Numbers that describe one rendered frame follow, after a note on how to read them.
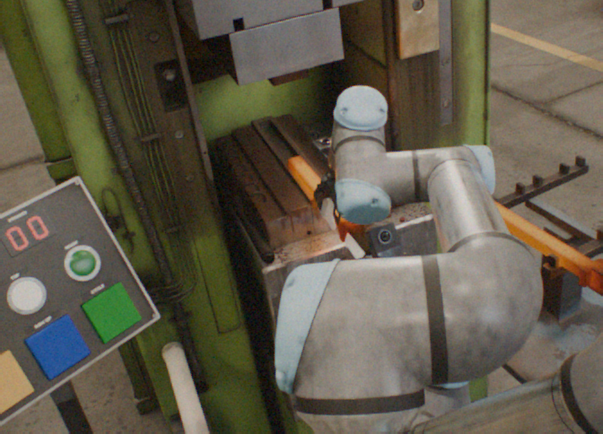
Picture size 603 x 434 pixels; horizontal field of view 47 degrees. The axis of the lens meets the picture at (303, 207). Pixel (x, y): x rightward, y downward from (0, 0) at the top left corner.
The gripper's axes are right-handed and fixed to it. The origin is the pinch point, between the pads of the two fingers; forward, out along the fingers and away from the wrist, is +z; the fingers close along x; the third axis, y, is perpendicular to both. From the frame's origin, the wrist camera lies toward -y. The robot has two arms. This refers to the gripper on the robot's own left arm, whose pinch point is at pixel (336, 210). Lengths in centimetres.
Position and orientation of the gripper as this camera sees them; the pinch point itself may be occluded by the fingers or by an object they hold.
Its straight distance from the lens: 132.2
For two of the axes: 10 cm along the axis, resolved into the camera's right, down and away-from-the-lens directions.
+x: 9.3, -2.9, 2.2
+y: 3.6, 8.2, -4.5
